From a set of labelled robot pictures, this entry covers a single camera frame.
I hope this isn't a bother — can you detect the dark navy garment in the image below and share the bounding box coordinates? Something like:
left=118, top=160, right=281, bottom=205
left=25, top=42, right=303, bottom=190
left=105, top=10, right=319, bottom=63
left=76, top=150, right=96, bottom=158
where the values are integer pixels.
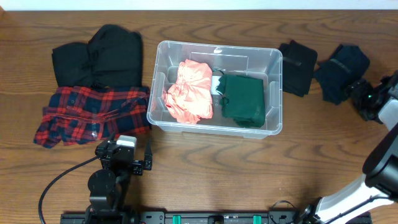
left=313, top=44, right=370, bottom=105

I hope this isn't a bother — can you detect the red navy plaid shirt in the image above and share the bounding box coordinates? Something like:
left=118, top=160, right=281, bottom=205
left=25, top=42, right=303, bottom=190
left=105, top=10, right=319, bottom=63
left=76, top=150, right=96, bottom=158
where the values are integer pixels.
left=33, top=86, right=150, bottom=149

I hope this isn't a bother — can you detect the coral pink garment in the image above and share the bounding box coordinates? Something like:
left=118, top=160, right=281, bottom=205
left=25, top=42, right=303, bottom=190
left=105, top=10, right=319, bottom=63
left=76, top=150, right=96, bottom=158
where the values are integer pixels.
left=162, top=59, right=213, bottom=124

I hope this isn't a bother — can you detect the black garment with tape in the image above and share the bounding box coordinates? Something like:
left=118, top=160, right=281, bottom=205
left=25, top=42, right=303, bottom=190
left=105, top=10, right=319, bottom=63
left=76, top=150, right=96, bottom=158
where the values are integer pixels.
left=279, top=40, right=318, bottom=97

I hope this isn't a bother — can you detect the large black garment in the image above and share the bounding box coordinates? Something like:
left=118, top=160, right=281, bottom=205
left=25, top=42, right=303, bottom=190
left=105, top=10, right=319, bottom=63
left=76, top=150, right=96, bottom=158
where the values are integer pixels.
left=52, top=24, right=143, bottom=88

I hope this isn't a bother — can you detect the dark green garment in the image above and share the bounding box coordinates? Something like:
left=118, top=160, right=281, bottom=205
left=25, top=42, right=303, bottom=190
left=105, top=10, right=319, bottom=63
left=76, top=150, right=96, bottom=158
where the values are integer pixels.
left=217, top=75, right=266, bottom=128

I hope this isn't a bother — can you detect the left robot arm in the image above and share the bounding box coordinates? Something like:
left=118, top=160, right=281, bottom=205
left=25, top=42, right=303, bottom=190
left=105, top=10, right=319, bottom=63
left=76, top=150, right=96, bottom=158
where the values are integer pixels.
left=88, top=133, right=153, bottom=215

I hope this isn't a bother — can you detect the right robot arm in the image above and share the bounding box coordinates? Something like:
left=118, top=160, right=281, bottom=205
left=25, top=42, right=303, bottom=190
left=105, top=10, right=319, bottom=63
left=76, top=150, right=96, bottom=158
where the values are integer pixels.
left=294, top=72, right=397, bottom=223

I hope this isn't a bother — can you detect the clear plastic storage bin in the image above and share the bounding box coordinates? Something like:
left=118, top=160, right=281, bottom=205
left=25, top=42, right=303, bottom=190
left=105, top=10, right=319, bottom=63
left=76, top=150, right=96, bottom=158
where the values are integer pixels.
left=146, top=40, right=284, bottom=140

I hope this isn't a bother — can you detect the white label in bin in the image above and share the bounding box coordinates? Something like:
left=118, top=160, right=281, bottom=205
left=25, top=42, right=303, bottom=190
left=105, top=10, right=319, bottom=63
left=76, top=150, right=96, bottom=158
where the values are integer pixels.
left=210, top=76, right=221, bottom=95

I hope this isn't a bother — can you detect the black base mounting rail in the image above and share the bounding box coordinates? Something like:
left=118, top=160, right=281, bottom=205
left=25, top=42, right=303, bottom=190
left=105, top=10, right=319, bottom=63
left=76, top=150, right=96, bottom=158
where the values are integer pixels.
left=60, top=210, right=373, bottom=224

